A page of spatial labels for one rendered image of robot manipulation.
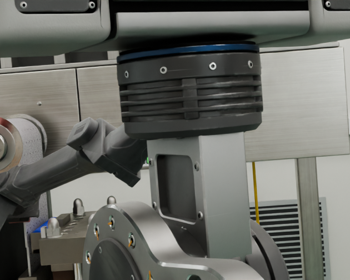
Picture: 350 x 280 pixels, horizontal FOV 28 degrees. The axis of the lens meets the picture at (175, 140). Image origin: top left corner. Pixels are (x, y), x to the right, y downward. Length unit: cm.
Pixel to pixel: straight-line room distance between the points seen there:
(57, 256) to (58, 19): 115
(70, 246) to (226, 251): 104
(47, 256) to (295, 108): 79
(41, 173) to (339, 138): 95
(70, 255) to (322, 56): 87
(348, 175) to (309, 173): 226
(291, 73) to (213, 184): 136
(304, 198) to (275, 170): 218
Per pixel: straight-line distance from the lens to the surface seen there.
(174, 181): 68
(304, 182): 214
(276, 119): 195
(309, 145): 197
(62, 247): 164
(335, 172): 437
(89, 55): 205
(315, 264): 219
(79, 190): 437
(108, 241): 64
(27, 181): 137
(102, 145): 107
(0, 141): 166
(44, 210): 188
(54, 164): 127
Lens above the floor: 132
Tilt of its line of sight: 3 degrees down
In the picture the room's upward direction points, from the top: 4 degrees counter-clockwise
